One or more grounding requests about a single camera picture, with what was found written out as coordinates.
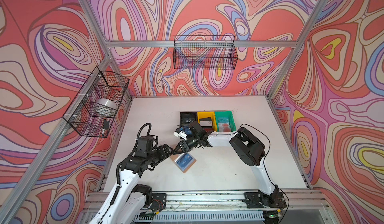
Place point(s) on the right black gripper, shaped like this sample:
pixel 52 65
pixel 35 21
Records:
pixel 183 146

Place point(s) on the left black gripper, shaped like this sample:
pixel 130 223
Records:
pixel 162 155

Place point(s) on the tan leather card holder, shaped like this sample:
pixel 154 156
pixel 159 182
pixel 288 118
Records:
pixel 174 159

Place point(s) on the blue VIP credit card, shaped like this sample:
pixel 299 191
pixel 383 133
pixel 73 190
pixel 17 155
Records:
pixel 184 161

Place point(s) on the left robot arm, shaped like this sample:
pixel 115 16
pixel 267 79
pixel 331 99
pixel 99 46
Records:
pixel 128 196

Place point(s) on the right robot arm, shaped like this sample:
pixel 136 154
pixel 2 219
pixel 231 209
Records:
pixel 248 148

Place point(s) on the black plastic bin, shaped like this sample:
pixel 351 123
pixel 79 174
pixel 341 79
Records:
pixel 186 118

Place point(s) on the yellow plastic bin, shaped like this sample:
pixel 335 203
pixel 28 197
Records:
pixel 207 121

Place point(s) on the green plastic bin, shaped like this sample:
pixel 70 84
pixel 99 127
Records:
pixel 225 122

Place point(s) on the small black box in basket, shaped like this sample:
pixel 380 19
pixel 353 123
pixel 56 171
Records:
pixel 106 124

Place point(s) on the silver tape roll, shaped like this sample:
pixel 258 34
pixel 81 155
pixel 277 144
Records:
pixel 107 103

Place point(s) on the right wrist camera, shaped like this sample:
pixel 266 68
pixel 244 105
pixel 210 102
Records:
pixel 179 133

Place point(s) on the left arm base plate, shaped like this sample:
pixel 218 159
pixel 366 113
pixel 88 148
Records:
pixel 154 202

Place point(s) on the left wire basket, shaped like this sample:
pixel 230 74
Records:
pixel 84 115

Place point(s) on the wire basket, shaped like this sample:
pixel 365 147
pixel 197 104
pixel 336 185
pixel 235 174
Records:
pixel 205 52
pixel 84 115

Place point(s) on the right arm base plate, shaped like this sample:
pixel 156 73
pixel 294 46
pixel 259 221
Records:
pixel 255 200

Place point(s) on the back wire basket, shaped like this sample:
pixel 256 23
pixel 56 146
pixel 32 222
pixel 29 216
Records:
pixel 205 52

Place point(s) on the aluminium front rail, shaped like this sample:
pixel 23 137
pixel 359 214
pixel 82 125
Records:
pixel 225 206

